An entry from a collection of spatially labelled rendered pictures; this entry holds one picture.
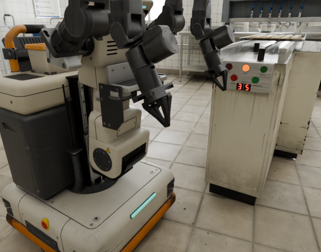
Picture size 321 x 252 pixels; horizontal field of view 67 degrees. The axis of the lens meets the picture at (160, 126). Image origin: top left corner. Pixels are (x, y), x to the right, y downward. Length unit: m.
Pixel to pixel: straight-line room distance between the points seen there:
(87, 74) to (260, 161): 0.99
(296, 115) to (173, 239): 1.26
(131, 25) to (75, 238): 0.79
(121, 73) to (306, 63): 1.39
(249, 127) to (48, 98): 0.97
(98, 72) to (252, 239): 1.09
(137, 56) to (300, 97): 1.57
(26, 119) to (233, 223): 1.14
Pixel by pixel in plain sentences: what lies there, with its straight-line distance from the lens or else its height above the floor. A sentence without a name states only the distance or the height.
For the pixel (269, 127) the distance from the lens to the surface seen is 1.35.
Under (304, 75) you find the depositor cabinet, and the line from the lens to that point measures 1.98.
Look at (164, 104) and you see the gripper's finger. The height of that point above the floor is 0.83.
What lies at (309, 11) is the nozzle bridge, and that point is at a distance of 2.03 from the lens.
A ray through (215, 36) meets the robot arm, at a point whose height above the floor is 0.96.
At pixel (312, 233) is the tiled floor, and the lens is 1.59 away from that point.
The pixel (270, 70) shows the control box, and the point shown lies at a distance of 1.25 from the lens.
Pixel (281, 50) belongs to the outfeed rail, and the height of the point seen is 0.90.
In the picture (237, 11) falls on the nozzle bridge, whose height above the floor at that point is 1.09.
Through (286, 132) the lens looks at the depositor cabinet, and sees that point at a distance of 2.09.
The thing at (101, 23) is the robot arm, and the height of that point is 1.01.
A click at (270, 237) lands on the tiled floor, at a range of 1.48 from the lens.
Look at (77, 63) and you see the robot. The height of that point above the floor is 0.90.
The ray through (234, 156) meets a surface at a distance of 1.45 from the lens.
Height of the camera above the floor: 1.00
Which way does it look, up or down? 23 degrees down
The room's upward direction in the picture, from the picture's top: straight up
